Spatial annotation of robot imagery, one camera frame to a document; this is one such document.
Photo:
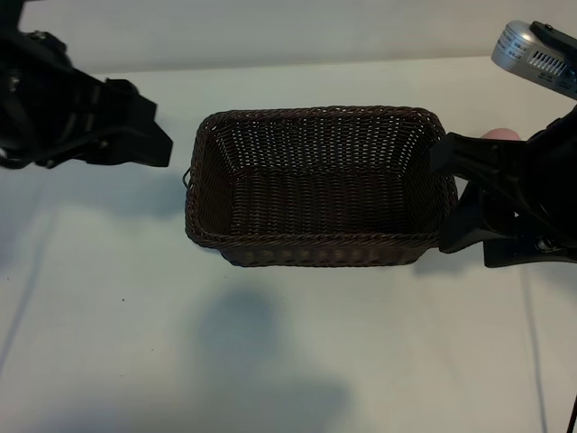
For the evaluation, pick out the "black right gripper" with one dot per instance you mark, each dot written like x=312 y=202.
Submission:
x=554 y=180

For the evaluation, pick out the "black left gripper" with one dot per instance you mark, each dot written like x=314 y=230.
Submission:
x=45 y=113

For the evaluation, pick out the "pink peach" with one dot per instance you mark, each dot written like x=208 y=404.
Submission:
x=498 y=134

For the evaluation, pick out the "dark brown wicker basket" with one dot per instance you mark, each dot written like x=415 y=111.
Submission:
x=315 y=203

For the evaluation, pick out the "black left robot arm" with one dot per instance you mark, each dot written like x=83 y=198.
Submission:
x=6 y=20

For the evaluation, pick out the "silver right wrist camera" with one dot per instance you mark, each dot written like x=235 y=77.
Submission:
x=518 y=49

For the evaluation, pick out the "black right camera bracket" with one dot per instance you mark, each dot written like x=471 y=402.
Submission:
x=556 y=38

